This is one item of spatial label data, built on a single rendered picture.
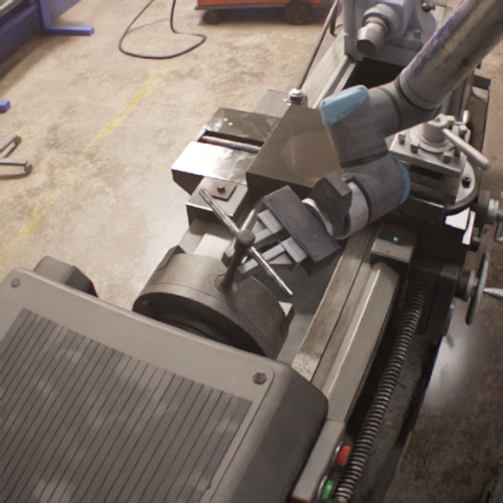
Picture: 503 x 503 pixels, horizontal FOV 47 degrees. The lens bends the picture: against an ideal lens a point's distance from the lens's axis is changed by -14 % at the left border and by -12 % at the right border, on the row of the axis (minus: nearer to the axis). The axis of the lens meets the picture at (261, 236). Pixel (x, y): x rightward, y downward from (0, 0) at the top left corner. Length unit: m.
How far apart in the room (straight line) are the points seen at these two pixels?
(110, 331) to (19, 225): 2.30
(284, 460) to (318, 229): 0.40
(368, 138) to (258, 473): 0.59
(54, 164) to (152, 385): 2.68
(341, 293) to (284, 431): 0.76
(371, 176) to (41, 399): 0.64
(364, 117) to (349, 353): 0.52
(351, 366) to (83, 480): 0.77
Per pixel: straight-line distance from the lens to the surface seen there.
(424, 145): 1.35
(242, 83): 3.64
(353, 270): 1.49
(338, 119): 1.04
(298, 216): 0.98
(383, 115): 1.06
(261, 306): 0.99
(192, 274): 0.99
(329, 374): 1.32
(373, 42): 1.79
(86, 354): 0.78
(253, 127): 1.81
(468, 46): 0.93
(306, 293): 1.59
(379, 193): 1.05
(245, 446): 0.69
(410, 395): 1.81
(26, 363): 0.80
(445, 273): 1.56
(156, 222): 2.83
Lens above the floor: 1.96
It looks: 46 degrees down
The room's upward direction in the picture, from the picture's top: 4 degrees counter-clockwise
